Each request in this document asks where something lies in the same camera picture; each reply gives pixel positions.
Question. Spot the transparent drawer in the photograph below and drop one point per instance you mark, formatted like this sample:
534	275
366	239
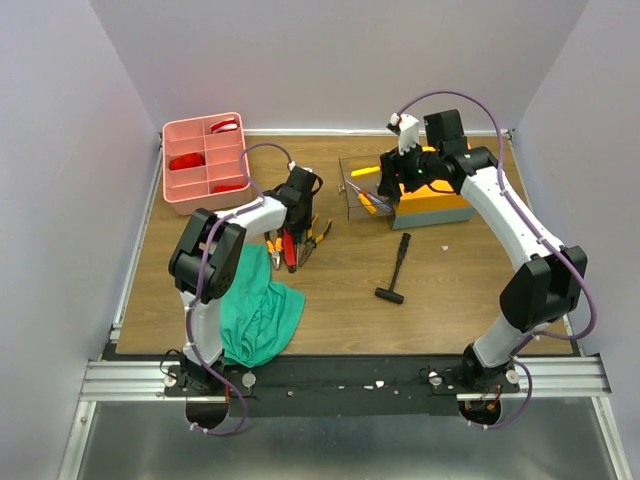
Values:
359	179

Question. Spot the pink compartment tray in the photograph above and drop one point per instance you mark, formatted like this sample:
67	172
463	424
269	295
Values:
189	189

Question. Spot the red item front compartment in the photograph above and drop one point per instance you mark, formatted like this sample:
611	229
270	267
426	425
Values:
219	189

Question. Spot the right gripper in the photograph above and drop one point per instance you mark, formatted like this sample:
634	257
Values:
388	176

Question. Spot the yellow handled screwdriver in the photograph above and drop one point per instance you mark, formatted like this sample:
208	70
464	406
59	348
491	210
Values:
365	171

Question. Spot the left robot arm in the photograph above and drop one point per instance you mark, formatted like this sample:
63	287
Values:
205	261

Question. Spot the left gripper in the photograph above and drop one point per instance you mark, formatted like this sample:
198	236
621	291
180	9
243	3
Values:
305	222

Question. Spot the red utility knife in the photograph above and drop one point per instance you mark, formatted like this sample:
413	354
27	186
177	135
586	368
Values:
289	251

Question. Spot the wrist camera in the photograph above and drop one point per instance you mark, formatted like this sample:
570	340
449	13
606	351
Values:
292	167
406	128

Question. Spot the black T-handle wrench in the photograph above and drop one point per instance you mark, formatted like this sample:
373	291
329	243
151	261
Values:
389	294

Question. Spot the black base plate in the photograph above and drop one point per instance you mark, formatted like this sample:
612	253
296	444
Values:
339	385

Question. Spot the red white tape roll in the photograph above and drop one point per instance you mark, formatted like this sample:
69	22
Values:
223	126

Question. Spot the red cloth in tray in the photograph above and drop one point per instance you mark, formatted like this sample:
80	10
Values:
186	161

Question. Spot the black yellow combination pliers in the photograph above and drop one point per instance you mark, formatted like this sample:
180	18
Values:
274	243

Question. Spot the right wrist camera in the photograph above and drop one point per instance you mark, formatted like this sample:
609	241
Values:
406	128

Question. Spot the orange grey drawer box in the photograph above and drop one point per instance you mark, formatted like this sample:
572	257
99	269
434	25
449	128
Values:
433	204

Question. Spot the green cloth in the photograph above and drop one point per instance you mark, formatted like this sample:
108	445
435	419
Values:
259	316

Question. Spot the orange handled screwdriver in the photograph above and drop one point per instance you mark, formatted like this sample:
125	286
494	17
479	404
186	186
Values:
363	198

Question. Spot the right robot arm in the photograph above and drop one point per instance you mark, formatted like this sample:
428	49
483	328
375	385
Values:
545	284

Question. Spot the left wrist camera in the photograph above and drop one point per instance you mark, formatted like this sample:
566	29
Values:
292	167

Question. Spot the yellow needle nose pliers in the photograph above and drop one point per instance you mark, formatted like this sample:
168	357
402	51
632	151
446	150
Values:
312	240

